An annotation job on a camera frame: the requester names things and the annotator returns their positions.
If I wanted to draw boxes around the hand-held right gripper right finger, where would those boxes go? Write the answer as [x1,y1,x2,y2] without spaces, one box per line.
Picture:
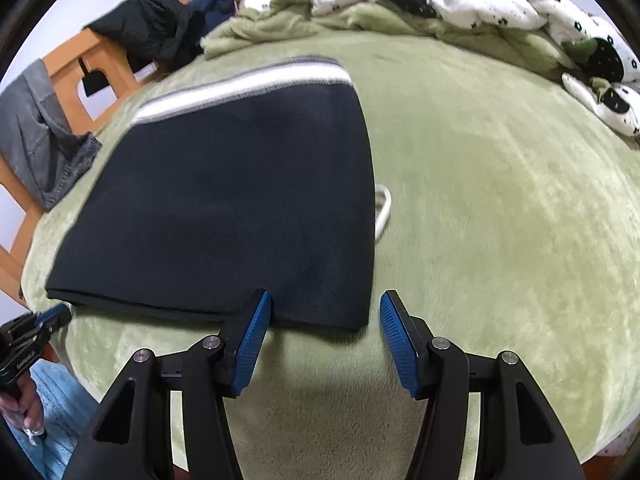
[379,289,586,480]

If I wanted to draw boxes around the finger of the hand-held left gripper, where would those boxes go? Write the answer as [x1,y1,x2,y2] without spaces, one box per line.
[34,304,73,332]

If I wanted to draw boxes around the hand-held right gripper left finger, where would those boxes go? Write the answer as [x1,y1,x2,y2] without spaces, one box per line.
[62,287,273,480]

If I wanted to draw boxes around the black pants with white stripe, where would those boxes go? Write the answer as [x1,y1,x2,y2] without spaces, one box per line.
[45,55,393,332]

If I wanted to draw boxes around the person's left hand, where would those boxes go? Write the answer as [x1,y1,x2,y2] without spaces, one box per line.
[0,377,48,436]

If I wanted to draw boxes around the person's blue jeans leg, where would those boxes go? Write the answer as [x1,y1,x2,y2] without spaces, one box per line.
[7,360,101,480]

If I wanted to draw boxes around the green bed sheet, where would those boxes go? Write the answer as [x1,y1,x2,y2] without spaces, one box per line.
[20,25,640,480]

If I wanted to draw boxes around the grey jeans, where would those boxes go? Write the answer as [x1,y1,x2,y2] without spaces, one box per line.
[0,59,103,210]

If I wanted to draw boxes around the black jacket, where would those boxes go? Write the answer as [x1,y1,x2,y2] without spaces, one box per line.
[82,0,206,81]

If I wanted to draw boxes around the navy blue garment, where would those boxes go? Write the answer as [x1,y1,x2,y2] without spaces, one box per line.
[187,0,236,31]

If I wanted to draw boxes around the wooden bed frame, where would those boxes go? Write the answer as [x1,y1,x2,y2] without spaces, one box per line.
[0,0,451,311]

